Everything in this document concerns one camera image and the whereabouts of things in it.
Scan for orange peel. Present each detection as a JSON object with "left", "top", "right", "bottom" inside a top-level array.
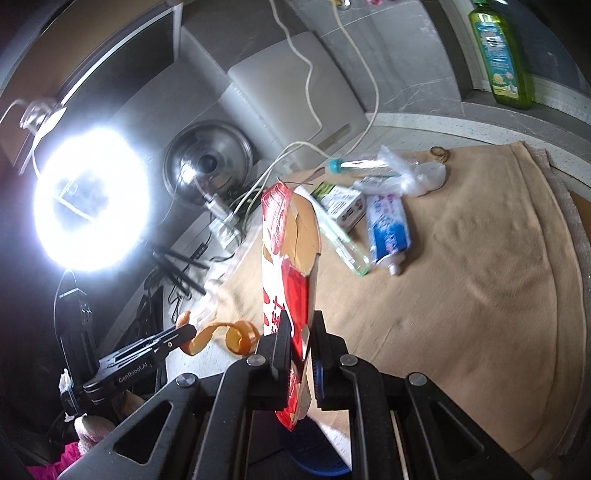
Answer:
[{"left": 178, "top": 311, "right": 260, "bottom": 357}]

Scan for person's left forearm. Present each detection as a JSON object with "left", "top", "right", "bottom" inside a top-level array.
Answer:
[{"left": 28, "top": 413, "right": 116, "bottom": 480}]

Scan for black tripod legs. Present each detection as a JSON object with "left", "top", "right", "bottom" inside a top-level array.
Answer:
[{"left": 150, "top": 247, "right": 208, "bottom": 298}]

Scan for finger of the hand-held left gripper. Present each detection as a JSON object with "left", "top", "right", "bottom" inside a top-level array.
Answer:
[{"left": 151, "top": 324, "right": 199, "bottom": 366}]

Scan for brown cardboard sheet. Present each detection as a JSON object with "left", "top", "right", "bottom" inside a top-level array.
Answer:
[{"left": 569, "top": 190, "right": 591, "bottom": 222}]

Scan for white grey appliance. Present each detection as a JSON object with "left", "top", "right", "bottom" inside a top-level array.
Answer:
[{"left": 178, "top": 21, "right": 370, "bottom": 158}]

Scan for white ring light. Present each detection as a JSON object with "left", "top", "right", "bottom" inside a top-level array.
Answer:
[{"left": 32, "top": 127, "right": 155, "bottom": 273}]

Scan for blue bin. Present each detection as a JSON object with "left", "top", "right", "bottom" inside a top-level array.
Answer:
[{"left": 277, "top": 411, "right": 354, "bottom": 478}]

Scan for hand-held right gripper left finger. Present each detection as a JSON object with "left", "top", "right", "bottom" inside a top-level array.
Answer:
[{"left": 58, "top": 310, "right": 296, "bottom": 480}]

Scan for green detergent bottle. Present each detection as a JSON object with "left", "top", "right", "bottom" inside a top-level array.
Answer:
[{"left": 467, "top": 0, "right": 535, "bottom": 110}]

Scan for blue white toothpaste tube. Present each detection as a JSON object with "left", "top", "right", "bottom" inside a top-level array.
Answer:
[{"left": 365, "top": 193, "right": 413, "bottom": 278}]

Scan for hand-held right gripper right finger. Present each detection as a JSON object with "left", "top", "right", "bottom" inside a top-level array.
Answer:
[{"left": 310, "top": 310, "right": 534, "bottom": 480}]

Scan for grey cloth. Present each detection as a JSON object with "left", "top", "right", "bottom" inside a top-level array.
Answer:
[{"left": 531, "top": 148, "right": 591, "bottom": 278}]

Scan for thick white cable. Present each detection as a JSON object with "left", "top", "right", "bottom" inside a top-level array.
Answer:
[{"left": 233, "top": 0, "right": 380, "bottom": 215}]

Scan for small green white box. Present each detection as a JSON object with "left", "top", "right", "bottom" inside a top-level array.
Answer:
[{"left": 310, "top": 182, "right": 365, "bottom": 234}]

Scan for clear plastic toothbrush package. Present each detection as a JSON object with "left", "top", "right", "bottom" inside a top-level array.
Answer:
[{"left": 295, "top": 185, "right": 372, "bottom": 277}]

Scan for thin white cable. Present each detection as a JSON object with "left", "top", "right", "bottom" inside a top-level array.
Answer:
[{"left": 231, "top": 0, "right": 324, "bottom": 217}]

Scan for black light stand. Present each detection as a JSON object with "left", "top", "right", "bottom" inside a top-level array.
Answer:
[{"left": 58, "top": 272, "right": 100, "bottom": 393}]

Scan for red paper carton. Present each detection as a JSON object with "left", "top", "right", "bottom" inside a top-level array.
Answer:
[{"left": 261, "top": 182, "right": 324, "bottom": 432}]

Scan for beige cloth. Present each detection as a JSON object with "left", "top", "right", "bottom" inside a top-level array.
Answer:
[{"left": 217, "top": 141, "right": 587, "bottom": 472}]

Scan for stainless steel pot lid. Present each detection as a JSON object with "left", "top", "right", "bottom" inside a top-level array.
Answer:
[{"left": 163, "top": 121, "right": 254, "bottom": 208}]

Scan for person's left hand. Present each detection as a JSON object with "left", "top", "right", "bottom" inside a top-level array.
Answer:
[{"left": 113, "top": 390, "right": 144, "bottom": 416}]

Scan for clear plastic bag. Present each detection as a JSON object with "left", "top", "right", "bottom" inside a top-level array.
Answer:
[{"left": 353, "top": 144, "right": 448, "bottom": 198}]

